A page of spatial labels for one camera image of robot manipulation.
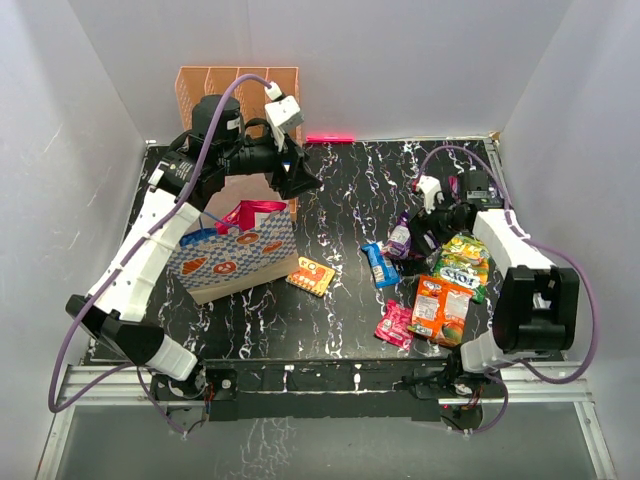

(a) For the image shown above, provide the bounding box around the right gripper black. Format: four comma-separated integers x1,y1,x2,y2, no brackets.
405,190,466,257

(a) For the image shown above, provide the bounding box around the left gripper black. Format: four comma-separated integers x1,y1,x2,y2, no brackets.
219,128,323,198

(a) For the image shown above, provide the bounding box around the magenta silver snack bag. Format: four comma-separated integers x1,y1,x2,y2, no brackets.
215,200,289,234

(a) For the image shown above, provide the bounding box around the orange Fox's candy bag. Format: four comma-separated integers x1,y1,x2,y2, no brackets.
408,275,473,347

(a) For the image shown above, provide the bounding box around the white checkered paper bag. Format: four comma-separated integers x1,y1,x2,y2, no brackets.
167,198,299,305

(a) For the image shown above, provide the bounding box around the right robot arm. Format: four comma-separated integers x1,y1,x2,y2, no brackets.
410,171,581,397

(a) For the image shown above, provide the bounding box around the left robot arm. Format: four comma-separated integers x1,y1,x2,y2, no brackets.
66,94,320,399

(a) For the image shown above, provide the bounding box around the green Fox's candy bag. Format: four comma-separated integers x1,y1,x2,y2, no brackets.
433,234,490,304

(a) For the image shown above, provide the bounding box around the pink marker strip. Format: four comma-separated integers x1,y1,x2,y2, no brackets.
306,135,355,144

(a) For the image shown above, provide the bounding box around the blue wafer bar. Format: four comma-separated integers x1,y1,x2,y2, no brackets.
360,242,400,288

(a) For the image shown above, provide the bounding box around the orange cracker pack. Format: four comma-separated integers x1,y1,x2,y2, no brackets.
285,256,335,297

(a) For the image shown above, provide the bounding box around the pink candy pack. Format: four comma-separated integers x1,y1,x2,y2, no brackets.
374,300,413,351

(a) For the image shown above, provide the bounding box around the orange plastic file organizer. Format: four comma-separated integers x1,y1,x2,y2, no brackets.
175,65,303,221

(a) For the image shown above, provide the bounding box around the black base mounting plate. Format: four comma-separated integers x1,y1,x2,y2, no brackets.
151,358,503,422

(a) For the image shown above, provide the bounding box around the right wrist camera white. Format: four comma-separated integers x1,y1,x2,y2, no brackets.
412,175,442,212

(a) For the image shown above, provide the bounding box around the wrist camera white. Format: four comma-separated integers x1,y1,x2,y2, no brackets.
264,82,304,152
412,175,442,212

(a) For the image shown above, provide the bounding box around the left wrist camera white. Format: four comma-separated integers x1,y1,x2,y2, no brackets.
264,82,304,152

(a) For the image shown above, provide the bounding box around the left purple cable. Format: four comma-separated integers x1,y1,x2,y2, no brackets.
47,73,281,436

